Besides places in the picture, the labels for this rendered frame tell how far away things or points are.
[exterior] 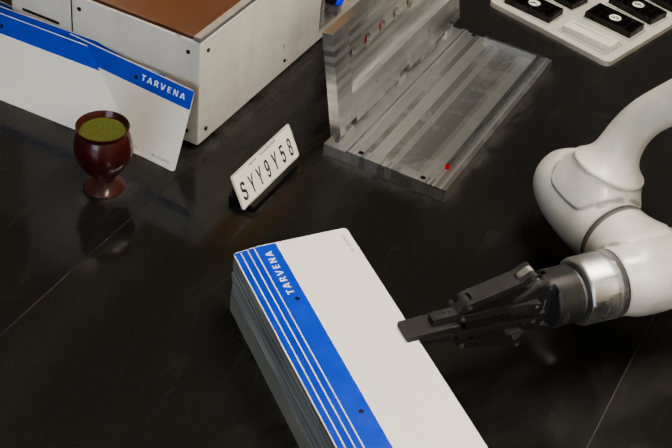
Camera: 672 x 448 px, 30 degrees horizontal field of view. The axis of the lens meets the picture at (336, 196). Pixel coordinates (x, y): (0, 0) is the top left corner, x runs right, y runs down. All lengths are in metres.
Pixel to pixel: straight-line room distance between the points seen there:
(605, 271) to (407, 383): 0.31
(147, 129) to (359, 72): 0.33
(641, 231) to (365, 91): 0.52
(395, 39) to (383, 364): 0.72
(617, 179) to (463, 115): 0.41
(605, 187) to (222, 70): 0.60
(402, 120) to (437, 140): 0.07
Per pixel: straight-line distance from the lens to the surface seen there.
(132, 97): 1.90
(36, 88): 2.00
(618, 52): 2.30
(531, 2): 2.37
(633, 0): 2.45
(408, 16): 2.07
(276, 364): 1.52
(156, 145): 1.89
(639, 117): 1.67
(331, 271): 1.57
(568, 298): 1.57
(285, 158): 1.87
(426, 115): 2.01
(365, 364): 1.46
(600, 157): 1.70
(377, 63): 1.99
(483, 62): 2.17
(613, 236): 1.65
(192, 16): 1.86
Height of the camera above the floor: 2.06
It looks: 39 degrees down
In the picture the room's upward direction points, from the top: 7 degrees clockwise
